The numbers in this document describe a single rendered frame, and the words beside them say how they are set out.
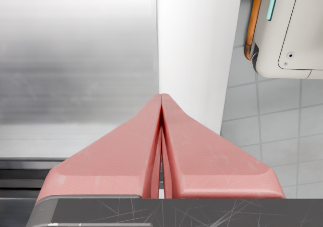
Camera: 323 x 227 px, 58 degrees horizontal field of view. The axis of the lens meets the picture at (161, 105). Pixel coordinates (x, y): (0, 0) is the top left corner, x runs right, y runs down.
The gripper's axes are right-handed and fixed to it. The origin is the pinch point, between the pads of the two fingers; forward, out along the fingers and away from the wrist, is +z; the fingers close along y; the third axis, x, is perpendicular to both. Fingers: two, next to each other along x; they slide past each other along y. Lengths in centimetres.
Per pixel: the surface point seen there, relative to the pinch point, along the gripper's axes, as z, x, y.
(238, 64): 107, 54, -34
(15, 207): 20.2, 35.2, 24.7
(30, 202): 20.2, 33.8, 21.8
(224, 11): 20.0, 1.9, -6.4
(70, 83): 20.0, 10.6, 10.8
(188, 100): 20.0, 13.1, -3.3
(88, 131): 20.0, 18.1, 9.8
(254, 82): 107, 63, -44
